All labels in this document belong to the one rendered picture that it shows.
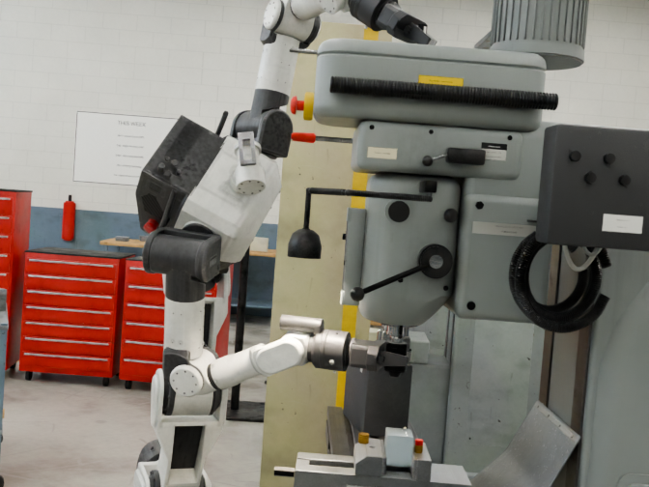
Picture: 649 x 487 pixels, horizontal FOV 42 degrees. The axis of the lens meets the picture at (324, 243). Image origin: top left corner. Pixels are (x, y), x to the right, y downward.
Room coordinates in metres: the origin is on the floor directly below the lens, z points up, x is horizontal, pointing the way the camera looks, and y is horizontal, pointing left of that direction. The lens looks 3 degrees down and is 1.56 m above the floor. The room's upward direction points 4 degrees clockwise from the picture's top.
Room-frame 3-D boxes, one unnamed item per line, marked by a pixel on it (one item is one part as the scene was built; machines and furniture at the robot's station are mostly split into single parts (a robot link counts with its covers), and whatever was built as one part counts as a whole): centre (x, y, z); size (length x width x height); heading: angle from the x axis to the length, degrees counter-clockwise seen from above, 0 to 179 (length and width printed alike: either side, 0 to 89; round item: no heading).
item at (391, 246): (1.82, -0.18, 1.47); 0.21 x 0.19 x 0.32; 2
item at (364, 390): (2.25, -0.17, 1.07); 0.22 x 0.12 x 0.20; 13
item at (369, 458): (1.67, -0.12, 1.06); 0.12 x 0.06 x 0.04; 179
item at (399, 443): (1.67, -0.18, 1.08); 0.06 x 0.05 x 0.06; 179
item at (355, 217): (1.82, -0.06, 1.45); 0.04 x 0.04 x 0.21; 2
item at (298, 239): (1.79, 0.04, 1.47); 0.07 x 0.07 x 0.06
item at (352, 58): (1.82, -0.19, 1.81); 0.47 x 0.26 x 0.16; 92
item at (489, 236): (1.83, -0.37, 1.47); 0.24 x 0.19 x 0.26; 2
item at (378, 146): (1.82, -0.22, 1.68); 0.34 x 0.24 x 0.10; 92
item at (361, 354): (1.84, -0.09, 1.23); 0.13 x 0.12 x 0.10; 167
